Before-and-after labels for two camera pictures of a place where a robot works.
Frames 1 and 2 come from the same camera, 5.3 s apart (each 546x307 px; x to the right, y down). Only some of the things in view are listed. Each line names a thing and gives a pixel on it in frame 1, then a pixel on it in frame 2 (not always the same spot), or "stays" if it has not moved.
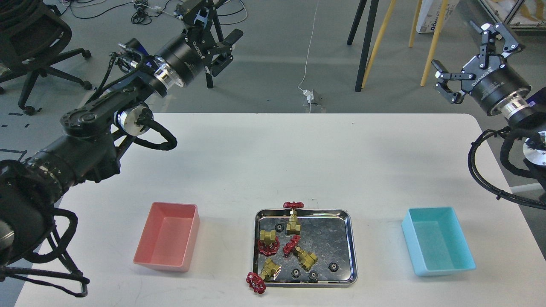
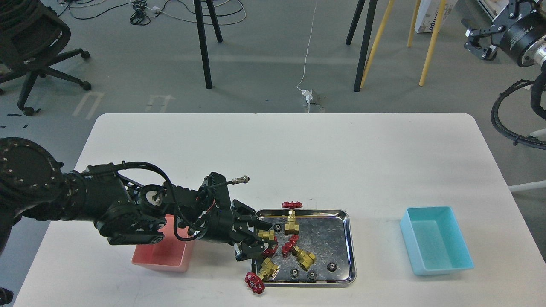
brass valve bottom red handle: [269, 272] stays
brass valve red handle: [268, 244] stays
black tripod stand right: [371, 18] stays
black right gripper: [489, 79] to [515, 38]
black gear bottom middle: [312, 276] stays
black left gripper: [185, 58] to [223, 226]
